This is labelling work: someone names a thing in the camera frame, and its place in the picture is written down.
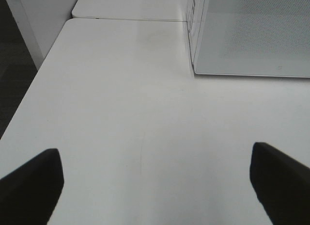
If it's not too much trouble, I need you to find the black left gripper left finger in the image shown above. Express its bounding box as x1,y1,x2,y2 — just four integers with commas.
0,148,64,225

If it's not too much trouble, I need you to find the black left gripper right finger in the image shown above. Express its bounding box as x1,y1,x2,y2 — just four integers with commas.
249,142,310,225

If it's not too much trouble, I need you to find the white microwave door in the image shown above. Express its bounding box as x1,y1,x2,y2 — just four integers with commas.
194,0,310,78

